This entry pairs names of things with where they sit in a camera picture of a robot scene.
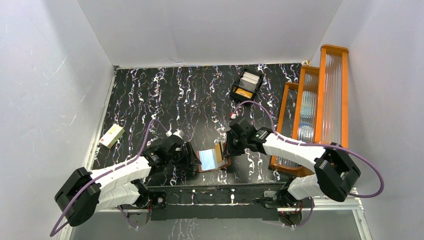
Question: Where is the gold card black stripe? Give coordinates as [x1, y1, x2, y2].
[214, 142, 225, 165]

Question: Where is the brown leather card holder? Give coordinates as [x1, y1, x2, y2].
[196, 147, 231, 173]

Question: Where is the gold VIP card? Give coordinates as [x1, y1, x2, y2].
[235, 88, 253, 99]

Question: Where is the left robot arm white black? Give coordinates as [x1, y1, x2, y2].
[54, 133, 201, 227]

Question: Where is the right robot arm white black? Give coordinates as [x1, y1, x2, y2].
[224, 116, 361, 207]

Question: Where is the black plastic card box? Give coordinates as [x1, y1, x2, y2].
[229, 68, 264, 102]

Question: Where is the stack of cards in box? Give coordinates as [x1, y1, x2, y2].
[239, 71, 260, 86]

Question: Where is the small white green box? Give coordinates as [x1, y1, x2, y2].
[99, 123, 125, 149]

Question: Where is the orange wooden tiered rack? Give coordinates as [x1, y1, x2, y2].
[268, 44, 350, 177]

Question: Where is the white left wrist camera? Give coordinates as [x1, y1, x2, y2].
[172, 129, 184, 139]

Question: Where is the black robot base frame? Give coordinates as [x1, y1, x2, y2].
[117, 183, 314, 223]

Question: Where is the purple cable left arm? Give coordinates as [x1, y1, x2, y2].
[49, 119, 170, 238]

